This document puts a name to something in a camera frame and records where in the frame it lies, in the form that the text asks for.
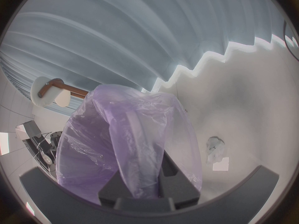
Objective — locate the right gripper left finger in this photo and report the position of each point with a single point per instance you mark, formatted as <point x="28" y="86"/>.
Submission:
<point x="109" y="192"/>

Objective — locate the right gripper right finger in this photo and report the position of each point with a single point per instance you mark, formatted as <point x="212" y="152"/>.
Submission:
<point x="177" y="188"/>

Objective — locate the white plastic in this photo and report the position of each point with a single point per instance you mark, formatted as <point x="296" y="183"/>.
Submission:
<point x="215" y="148"/>

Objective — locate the purple plastic bag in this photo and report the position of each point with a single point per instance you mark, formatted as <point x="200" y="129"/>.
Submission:
<point x="98" y="129"/>

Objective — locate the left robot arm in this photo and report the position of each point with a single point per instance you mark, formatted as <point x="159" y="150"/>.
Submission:
<point x="28" y="128"/>

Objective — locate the white trash bin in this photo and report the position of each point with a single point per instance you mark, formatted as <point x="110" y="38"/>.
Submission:
<point x="186" y="136"/>

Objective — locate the wooden chair with white cushions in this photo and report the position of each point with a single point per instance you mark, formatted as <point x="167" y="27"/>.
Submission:
<point x="35" y="90"/>

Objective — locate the pale blue curtain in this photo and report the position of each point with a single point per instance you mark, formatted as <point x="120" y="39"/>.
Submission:
<point x="116" y="31"/>

